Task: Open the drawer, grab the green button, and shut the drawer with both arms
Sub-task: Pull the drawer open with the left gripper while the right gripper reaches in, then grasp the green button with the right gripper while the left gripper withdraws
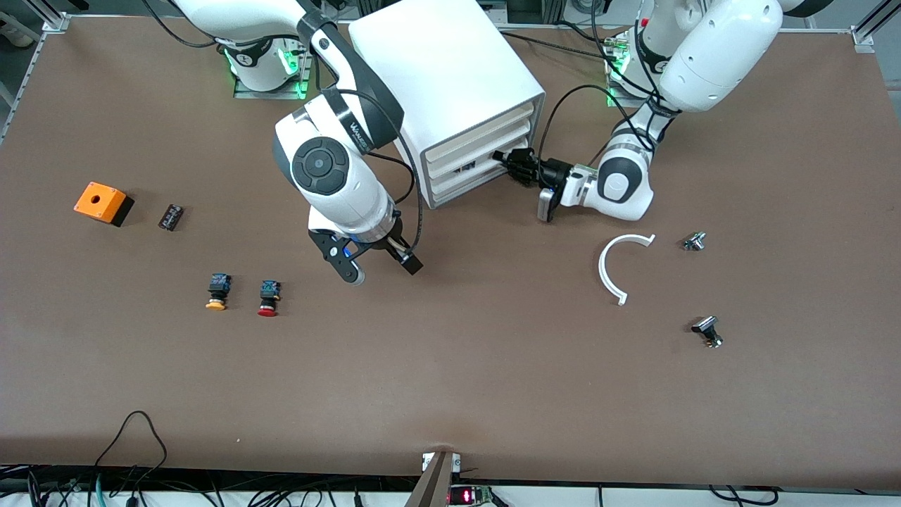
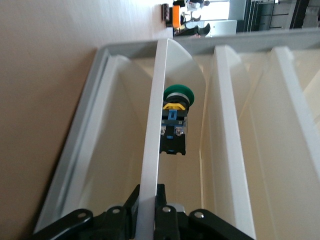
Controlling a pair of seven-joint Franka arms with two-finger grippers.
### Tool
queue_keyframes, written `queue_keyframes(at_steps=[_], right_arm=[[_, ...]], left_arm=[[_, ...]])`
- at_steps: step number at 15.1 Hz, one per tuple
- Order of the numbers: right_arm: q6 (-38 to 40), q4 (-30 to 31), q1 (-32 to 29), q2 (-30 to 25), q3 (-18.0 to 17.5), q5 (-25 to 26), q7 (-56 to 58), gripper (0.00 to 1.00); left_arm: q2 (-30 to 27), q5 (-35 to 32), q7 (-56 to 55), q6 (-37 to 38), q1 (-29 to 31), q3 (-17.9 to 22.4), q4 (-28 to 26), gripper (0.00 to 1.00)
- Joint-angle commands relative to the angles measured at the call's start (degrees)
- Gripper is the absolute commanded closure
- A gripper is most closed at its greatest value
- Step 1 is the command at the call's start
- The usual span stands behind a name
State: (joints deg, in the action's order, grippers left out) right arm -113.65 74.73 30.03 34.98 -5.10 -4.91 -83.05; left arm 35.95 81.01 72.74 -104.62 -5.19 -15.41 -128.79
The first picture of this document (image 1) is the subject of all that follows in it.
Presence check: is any red push button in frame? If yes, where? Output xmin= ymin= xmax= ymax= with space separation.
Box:
xmin=257 ymin=280 xmax=283 ymax=318

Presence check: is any yellow push button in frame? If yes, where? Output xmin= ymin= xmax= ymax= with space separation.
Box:
xmin=205 ymin=273 xmax=233 ymax=311

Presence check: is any orange button box with hole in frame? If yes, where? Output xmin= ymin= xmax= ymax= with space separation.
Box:
xmin=73 ymin=182 xmax=135 ymax=227

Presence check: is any white curved plastic arc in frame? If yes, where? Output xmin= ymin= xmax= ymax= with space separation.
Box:
xmin=598 ymin=233 xmax=657 ymax=307

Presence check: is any device with red display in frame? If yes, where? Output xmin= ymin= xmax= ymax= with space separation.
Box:
xmin=447 ymin=484 xmax=508 ymax=507

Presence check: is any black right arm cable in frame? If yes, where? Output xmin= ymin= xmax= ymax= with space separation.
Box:
xmin=327 ymin=86 xmax=424 ymax=256

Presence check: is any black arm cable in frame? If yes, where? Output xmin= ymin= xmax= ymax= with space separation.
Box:
xmin=327 ymin=86 xmax=424 ymax=256
xmin=537 ymin=83 xmax=676 ymax=161

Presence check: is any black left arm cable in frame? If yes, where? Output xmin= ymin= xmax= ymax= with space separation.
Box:
xmin=537 ymin=83 xmax=676 ymax=161

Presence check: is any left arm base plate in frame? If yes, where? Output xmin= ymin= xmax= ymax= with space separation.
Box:
xmin=605 ymin=28 xmax=652 ymax=110

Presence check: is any black cable on table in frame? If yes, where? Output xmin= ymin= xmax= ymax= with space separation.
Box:
xmin=500 ymin=30 xmax=620 ymax=61

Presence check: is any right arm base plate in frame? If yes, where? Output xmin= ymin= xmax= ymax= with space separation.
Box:
xmin=232 ymin=42 xmax=314 ymax=101

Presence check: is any black and silver switch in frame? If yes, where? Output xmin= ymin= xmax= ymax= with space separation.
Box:
xmin=691 ymin=315 xmax=724 ymax=350

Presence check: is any grey camera support beam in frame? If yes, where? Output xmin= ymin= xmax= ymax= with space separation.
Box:
xmin=405 ymin=451 xmax=462 ymax=507

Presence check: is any black looped cable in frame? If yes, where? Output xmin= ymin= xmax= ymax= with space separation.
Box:
xmin=92 ymin=411 xmax=168 ymax=487

